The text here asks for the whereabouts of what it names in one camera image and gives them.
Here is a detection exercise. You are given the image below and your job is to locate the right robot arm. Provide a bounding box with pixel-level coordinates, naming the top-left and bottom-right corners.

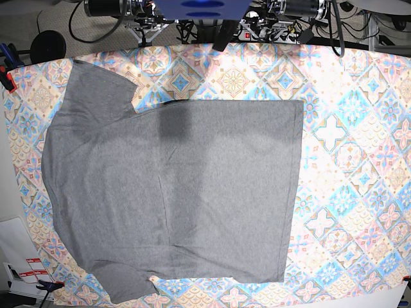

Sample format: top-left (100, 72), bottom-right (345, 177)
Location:
top-left (83, 0), bottom-right (175, 47)

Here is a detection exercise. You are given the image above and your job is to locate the grey T-shirt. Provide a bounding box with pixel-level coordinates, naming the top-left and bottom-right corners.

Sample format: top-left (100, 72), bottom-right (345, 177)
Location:
top-left (41, 61), bottom-right (304, 304)

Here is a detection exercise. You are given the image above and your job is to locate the white box with red labels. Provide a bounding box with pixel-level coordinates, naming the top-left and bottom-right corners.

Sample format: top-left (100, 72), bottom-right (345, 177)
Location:
top-left (3, 262), bottom-right (53, 300)

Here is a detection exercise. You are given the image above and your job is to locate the white power strip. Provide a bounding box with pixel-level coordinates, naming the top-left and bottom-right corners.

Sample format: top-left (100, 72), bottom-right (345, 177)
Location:
top-left (237, 29), bottom-right (299, 44)

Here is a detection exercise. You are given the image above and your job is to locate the red and black clamp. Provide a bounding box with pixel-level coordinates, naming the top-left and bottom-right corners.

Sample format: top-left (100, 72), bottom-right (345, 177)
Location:
top-left (0, 65), bottom-right (17, 93)

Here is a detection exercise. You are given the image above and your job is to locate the black centre post clamp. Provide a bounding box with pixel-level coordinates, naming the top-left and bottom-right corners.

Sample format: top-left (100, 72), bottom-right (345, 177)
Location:
top-left (212, 20), bottom-right (239, 52)

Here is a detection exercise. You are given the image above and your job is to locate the black round weight disc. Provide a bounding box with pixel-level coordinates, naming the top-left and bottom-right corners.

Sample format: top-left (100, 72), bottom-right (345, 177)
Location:
top-left (30, 30), bottom-right (66, 64)

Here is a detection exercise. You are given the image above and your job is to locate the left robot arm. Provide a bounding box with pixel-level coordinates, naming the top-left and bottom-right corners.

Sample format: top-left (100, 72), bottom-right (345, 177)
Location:
top-left (240, 1), bottom-right (328, 39)

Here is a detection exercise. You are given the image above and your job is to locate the blue spring clamp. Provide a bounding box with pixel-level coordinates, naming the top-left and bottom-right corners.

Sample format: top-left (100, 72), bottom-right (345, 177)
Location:
top-left (36, 280), bottom-right (64, 293)

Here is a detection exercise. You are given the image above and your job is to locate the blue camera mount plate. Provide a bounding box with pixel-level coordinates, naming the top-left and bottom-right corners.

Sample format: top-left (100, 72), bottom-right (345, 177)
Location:
top-left (154, 0), bottom-right (251, 20)

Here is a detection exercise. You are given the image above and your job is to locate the patterned tile tablecloth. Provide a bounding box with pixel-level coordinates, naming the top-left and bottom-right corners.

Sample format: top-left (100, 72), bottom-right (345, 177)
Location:
top-left (2, 42), bottom-right (411, 308)

